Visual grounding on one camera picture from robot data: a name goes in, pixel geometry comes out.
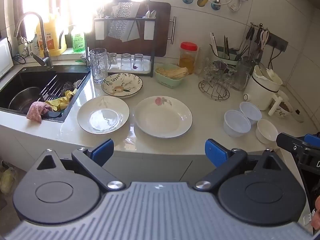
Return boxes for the white plate faint leaf print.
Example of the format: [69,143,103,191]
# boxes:
[77,96,130,135]

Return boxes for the black dish rack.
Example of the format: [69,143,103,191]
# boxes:
[94,16,157,77]

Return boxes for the white-handled scissors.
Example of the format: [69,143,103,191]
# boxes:
[260,29,270,50]

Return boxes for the white appliance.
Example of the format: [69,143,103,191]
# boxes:
[0,37,14,78]

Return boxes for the white drip tray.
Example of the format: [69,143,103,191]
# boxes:
[107,59,152,74]

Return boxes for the floral patterned plate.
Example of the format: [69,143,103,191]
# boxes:
[101,73,143,98]

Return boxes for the black roll-up drain rack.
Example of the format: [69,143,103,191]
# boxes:
[39,74,75,100]

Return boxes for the red-lid plastic jar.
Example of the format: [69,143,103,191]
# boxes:
[178,42,198,74]

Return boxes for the dark scrubber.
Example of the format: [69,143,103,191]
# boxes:
[60,81,75,93]

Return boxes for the yellow plastic bag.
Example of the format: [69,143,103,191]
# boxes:
[0,166,18,194]

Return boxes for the brown chopsticks bundle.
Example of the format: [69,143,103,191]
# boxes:
[223,35,230,58]

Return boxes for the steel pot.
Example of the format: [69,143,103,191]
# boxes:
[9,87,42,113]

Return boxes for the black kitchen sink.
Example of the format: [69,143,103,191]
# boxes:
[0,65,91,123]

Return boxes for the brown wooden cutting board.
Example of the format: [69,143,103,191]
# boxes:
[104,0,176,57]

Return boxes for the green plastic basket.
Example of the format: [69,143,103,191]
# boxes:
[154,64,188,89]

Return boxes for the tall textured glass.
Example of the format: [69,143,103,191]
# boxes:
[199,56,209,77]

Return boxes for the white chopsticks bundle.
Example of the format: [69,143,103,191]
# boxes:
[209,32,218,57]

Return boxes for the green utensil holder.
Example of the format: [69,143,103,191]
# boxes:
[212,45,244,67]

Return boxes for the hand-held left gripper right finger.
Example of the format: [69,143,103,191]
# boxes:
[194,139,284,190]

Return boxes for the yellow oil bottle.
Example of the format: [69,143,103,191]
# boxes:
[36,14,67,57]

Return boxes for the silver glitter board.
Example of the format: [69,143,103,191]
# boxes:
[108,2,140,43]

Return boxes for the steel kitchen faucet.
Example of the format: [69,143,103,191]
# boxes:
[14,12,54,70]

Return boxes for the white electric cooker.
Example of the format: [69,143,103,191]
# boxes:
[243,65,289,117]

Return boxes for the wire cup stand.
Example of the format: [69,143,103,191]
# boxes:
[198,79,230,101]

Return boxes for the white plastic bowl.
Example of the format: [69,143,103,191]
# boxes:
[239,102,262,125]
[223,110,252,137]

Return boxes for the hanging black-handled utensils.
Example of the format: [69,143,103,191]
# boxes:
[239,22,263,63]

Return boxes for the white cutlery holder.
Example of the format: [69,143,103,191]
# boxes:
[144,20,154,40]
[94,20,105,40]

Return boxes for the yellow cloth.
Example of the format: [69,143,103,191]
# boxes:
[45,89,78,112]

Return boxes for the pink cloth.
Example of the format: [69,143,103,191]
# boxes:
[27,101,52,123]

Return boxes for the patterned mug with handle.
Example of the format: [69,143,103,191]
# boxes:
[275,100,295,118]

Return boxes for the white ceramic bowl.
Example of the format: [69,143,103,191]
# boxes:
[255,119,279,144]

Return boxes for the dried noodles bundle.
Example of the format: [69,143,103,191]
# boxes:
[157,66,188,79]

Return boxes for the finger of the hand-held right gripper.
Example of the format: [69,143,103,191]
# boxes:
[304,134,320,147]
[276,132,312,155]

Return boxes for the white plate pink flower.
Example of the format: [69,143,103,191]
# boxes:
[133,95,193,139]

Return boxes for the green detergent bottle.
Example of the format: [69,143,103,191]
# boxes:
[71,26,87,53]

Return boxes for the glass pitcher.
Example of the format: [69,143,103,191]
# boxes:
[231,60,253,91]

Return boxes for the black power cables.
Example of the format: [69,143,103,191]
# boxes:
[267,46,280,70]

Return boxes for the grey base cabinet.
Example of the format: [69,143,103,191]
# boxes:
[0,122,308,195]

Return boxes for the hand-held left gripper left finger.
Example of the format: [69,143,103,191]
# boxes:
[37,139,125,190]

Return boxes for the black wall socket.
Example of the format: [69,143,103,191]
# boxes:
[267,32,289,53]

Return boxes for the large glass mug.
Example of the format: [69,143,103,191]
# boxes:
[89,48,112,84]

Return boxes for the cluster of glass cups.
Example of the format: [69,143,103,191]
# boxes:
[204,61,237,85]

